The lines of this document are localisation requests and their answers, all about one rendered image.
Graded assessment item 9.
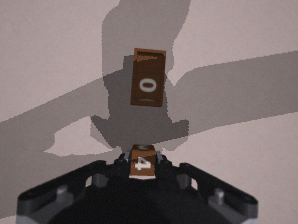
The brown rectangular tray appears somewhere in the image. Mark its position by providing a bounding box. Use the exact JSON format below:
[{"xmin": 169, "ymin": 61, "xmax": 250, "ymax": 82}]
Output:
[{"xmin": 130, "ymin": 48, "xmax": 166, "ymax": 107}]

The brown cube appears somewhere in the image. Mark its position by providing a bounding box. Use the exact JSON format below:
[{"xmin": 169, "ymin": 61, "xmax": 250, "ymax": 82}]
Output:
[
  {"xmin": 130, "ymin": 144, "xmax": 156, "ymax": 176},
  {"xmin": 134, "ymin": 72, "xmax": 162, "ymax": 102}
]

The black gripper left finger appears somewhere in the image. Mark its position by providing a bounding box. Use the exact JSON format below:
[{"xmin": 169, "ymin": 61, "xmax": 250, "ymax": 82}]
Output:
[{"xmin": 16, "ymin": 150, "xmax": 131, "ymax": 224}]

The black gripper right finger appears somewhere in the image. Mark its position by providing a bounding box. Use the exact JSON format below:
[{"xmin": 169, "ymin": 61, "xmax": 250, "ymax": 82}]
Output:
[{"xmin": 155, "ymin": 151, "xmax": 258, "ymax": 224}]

